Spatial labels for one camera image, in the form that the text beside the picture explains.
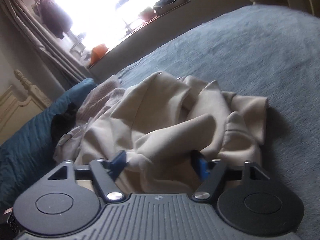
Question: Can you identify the cream hooded sweatshirt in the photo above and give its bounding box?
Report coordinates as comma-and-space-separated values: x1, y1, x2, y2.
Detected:
53, 72, 268, 194

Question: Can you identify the black crumpled garment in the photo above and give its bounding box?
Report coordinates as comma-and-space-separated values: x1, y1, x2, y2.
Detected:
50, 102, 78, 145

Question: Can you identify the teal blue duvet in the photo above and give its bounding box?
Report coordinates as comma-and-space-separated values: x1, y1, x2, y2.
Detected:
1, 78, 96, 211

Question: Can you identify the pink white knitted garment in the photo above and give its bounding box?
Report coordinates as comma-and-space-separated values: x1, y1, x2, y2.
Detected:
76, 75, 126, 126

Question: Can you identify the cream carved headboard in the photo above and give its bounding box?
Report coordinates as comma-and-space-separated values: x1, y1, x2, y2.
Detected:
0, 69, 52, 143

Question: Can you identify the grey curtain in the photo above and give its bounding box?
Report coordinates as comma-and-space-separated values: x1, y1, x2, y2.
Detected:
1, 0, 91, 88

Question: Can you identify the orange bag on windowsill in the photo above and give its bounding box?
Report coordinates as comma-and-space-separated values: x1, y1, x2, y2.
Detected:
90, 44, 108, 65

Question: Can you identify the grey bed blanket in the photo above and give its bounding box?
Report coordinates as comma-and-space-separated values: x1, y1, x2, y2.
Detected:
118, 5, 319, 239

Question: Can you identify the dark garment hanging at window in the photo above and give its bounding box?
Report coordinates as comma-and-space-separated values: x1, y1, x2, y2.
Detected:
31, 0, 72, 40

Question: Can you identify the pink pot on windowsill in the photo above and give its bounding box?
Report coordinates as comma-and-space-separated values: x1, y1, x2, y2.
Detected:
138, 7, 157, 22

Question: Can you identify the box with dark items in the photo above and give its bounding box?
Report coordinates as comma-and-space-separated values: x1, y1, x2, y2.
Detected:
153, 0, 188, 16

